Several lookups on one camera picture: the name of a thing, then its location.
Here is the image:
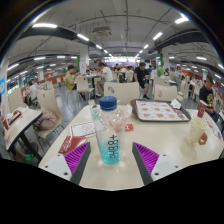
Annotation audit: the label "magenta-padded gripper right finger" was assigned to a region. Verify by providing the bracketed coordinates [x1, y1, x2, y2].
[131, 142, 183, 185]

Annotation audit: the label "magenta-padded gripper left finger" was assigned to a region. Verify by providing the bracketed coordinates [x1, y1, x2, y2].
[42, 142, 92, 185]

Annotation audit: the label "clear blue-capped water bottle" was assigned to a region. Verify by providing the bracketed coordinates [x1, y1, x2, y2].
[89, 95, 127, 166]

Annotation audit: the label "red printed card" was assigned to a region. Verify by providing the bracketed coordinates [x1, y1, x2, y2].
[58, 134, 88, 155]

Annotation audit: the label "white paper with red print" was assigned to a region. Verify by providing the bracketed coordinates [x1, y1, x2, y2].
[69, 120, 98, 139]

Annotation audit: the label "pink bag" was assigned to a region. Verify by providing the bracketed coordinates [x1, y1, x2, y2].
[34, 109, 58, 132]

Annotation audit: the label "brown food tray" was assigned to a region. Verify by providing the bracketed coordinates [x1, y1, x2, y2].
[130, 98, 192, 123]

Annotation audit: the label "person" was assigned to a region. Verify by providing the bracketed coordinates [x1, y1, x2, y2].
[133, 61, 152, 100]
[64, 64, 79, 92]
[25, 79, 38, 107]
[0, 133, 39, 164]
[96, 61, 114, 96]
[199, 74, 221, 123]

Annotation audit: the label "white crumpled napkin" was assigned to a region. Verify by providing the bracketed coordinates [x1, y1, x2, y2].
[169, 98, 183, 110]

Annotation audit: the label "beige side table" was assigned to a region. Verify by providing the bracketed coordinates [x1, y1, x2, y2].
[3, 107, 44, 161]

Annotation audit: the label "beige chair with bag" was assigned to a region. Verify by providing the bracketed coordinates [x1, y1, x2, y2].
[35, 87, 66, 141]

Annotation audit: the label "beige chair with round hole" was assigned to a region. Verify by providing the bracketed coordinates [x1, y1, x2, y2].
[103, 81, 141, 106]
[153, 84, 178, 103]

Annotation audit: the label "red paper cup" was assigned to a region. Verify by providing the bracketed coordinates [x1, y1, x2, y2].
[197, 99, 209, 119]

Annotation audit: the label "beige dining chairs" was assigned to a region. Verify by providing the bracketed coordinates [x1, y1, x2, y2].
[7, 74, 201, 113]

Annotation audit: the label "ceiling air conditioner unit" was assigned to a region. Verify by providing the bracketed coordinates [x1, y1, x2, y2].
[92, 26, 113, 38]

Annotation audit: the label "ceiling strip lights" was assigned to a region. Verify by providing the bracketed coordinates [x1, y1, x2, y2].
[6, 16, 224, 81]

